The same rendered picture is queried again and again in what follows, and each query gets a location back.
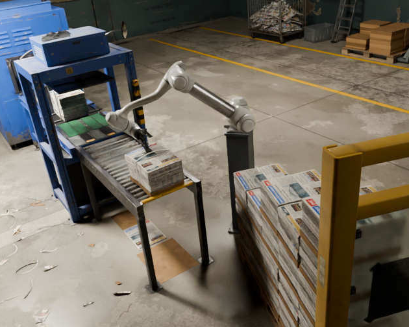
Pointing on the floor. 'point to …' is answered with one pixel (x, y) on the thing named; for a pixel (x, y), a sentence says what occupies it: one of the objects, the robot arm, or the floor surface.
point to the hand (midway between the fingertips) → (150, 144)
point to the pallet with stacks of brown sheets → (382, 40)
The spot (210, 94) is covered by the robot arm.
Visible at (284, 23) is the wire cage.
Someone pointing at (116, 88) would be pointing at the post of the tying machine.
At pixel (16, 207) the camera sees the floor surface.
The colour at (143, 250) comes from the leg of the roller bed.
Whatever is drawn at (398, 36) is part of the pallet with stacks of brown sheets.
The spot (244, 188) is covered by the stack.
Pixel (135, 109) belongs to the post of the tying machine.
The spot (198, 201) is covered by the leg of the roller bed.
